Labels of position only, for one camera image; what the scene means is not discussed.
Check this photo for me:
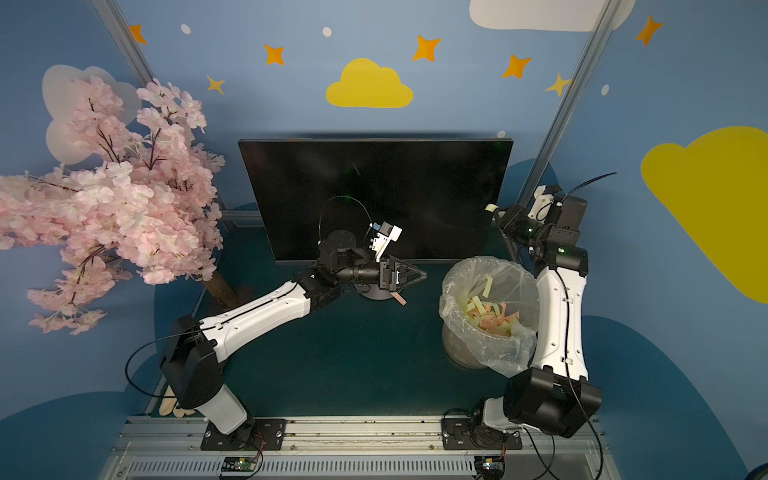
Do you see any pink sticky note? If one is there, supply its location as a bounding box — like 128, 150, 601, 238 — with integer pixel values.
391, 292, 407, 306

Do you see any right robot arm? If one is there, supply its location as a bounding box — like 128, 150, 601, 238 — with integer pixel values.
477, 191, 602, 438

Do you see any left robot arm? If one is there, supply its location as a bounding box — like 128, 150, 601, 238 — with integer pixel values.
159, 222, 427, 435

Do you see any round grey monitor stand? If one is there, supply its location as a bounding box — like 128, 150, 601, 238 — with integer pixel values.
353, 281, 398, 301

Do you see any black computer monitor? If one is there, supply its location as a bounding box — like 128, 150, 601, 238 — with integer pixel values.
239, 138, 513, 263

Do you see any bin with clear plastic bag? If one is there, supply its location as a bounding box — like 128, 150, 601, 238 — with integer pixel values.
439, 256, 539, 378

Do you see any brown tree trunk base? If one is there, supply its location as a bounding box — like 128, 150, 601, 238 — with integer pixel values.
203, 272, 256, 315

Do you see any right small circuit board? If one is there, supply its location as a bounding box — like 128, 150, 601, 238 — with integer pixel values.
473, 456, 505, 480

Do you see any small circuit board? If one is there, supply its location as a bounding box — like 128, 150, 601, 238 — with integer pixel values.
220, 457, 260, 476
473, 456, 505, 480

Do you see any left small circuit board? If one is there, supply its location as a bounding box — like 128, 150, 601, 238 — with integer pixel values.
220, 457, 260, 476

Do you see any pink cherry blossom tree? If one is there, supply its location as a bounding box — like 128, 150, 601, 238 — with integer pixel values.
1, 76, 225, 334

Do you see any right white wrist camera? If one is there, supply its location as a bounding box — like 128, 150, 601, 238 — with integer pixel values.
528, 185, 557, 223

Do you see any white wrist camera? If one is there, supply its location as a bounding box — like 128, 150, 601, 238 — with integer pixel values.
528, 185, 557, 223
370, 222, 402, 262

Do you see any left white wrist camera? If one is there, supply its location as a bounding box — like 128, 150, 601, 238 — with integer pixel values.
370, 222, 402, 262

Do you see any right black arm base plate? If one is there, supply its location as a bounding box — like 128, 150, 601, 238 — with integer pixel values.
440, 416, 523, 451

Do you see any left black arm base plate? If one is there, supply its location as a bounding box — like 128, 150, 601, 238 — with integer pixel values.
200, 418, 287, 451

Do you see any right aluminium frame post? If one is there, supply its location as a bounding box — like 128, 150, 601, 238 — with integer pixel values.
516, 0, 635, 206

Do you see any aluminium frame post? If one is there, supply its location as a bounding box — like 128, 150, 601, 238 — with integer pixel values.
91, 0, 154, 86
516, 0, 635, 206

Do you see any aluminium mounting rail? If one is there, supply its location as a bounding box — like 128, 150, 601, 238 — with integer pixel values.
100, 413, 620, 479

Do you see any left aluminium frame post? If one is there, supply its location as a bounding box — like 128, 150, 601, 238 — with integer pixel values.
91, 0, 154, 86

